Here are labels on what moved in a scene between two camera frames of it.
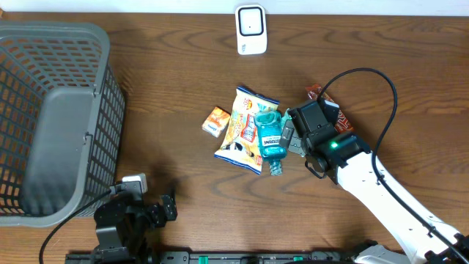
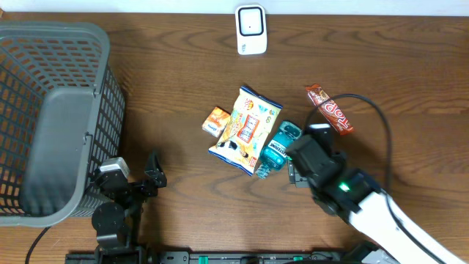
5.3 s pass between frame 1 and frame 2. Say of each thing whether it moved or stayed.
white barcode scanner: stayed
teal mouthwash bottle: moved
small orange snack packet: stayed
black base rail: stayed
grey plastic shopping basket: stayed
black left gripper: moved
